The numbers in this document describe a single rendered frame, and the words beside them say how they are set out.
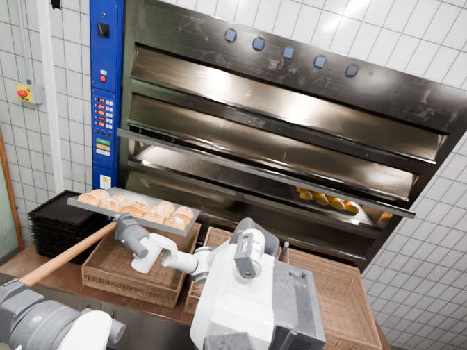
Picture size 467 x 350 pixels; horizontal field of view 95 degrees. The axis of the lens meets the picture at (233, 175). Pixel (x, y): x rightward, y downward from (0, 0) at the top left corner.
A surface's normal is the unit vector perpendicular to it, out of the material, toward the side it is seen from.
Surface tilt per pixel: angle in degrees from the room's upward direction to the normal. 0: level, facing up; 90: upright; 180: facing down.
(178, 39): 90
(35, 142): 90
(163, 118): 70
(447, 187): 90
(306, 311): 1
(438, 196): 90
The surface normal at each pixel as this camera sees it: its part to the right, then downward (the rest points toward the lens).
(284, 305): 0.24, -0.88
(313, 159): 0.00, 0.07
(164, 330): -0.10, 0.40
